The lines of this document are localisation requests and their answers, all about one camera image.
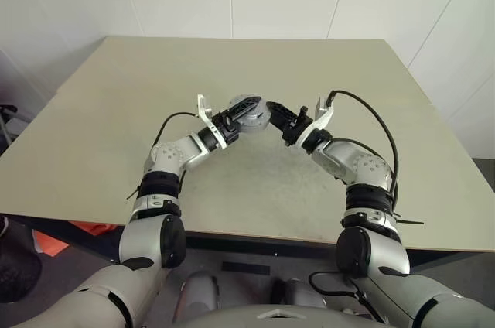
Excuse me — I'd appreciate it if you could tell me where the grey metal stand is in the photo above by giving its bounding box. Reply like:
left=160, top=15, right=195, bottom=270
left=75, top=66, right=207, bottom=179
left=0, top=104, right=19, bottom=147

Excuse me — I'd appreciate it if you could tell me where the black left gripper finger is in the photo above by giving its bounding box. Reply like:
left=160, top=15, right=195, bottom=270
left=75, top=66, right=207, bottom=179
left=225, top=97, right=259, bottom=121

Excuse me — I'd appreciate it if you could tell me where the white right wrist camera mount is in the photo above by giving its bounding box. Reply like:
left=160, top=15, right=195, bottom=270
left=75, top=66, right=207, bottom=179
left=296, top=94, right=336, bottom=151

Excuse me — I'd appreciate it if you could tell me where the black table frame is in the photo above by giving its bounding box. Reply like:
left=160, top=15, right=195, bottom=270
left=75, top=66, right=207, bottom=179
left=0, top=212, right=495, bottom=269

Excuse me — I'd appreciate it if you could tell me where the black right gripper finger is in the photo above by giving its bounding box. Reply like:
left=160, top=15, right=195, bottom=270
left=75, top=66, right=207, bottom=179
left=265, top=101, right=301, bottom=130

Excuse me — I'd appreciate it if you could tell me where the metal housing with circuit board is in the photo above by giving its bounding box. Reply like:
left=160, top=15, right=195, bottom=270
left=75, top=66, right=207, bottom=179
left=227, top=93, right=268, bottom=112

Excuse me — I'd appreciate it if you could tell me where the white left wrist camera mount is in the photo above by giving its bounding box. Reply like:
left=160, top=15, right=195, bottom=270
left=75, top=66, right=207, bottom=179
left=195, top=94, right=229, bottom=150

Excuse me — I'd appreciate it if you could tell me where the grey rounded shape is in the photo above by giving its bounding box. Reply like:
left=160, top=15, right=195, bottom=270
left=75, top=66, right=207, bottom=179
left=179, top=270, right=224, bottom=312

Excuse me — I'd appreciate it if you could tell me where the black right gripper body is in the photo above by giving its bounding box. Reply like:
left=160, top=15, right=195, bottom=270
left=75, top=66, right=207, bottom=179
left=281, top=107, right=312, bottom=148

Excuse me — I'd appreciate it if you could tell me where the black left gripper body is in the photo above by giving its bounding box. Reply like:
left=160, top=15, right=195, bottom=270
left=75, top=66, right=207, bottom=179
left=211, top=110, right=243, bottom=143

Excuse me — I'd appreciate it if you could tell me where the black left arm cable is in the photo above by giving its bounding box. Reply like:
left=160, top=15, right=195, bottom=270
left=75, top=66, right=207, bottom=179
left=151, top=111, right=199, bottom=149

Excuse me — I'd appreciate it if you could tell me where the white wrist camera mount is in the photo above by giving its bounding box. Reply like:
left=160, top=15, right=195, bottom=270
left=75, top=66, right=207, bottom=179
left=296, top=94, right=336, bottom=151
left=195, top=94, right=229, bottom=150

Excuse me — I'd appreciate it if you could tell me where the silver robot torso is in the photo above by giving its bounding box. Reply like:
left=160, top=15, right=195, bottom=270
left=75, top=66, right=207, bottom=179
left=177, top=303, right=364, bottom=328

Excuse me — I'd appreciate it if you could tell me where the black round object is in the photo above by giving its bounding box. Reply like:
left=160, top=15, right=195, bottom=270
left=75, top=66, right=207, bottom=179
left=0, top=242, right=43, bottom=304

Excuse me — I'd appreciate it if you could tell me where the thin black cable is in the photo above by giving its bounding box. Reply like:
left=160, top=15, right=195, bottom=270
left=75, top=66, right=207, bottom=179
left=308, top=270, right=387, bottom=323

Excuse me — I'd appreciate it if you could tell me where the black rectangular floor plate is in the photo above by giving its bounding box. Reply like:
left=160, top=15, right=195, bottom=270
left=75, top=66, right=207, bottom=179
left=220, top=261, right=271, bottom=276

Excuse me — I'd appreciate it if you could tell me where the orange object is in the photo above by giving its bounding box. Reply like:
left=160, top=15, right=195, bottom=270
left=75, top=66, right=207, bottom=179
left=30, top=220, right=119, bottom=258

